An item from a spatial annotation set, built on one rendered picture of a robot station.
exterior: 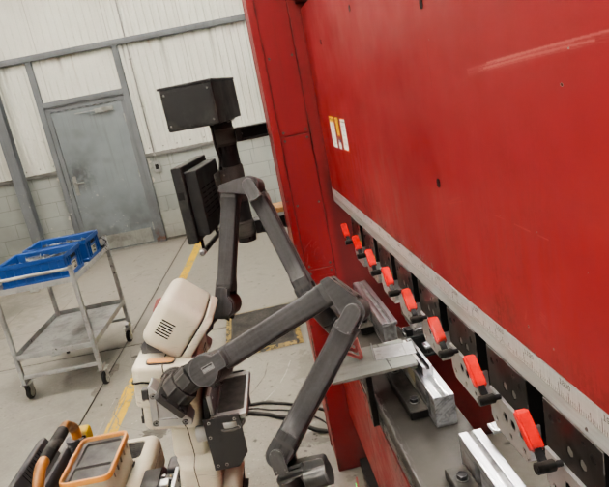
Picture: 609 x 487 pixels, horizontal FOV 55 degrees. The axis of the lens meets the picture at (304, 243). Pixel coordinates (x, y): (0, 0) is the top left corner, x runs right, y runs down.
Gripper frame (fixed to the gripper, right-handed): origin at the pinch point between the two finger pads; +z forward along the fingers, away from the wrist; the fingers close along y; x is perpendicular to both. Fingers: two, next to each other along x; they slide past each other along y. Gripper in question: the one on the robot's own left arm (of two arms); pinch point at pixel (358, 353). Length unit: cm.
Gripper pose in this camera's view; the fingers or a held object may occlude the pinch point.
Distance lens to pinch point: 188.5
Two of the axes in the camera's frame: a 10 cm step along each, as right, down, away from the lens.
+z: 6.3, 7.3, 2.6
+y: -1.3, -2.3, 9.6
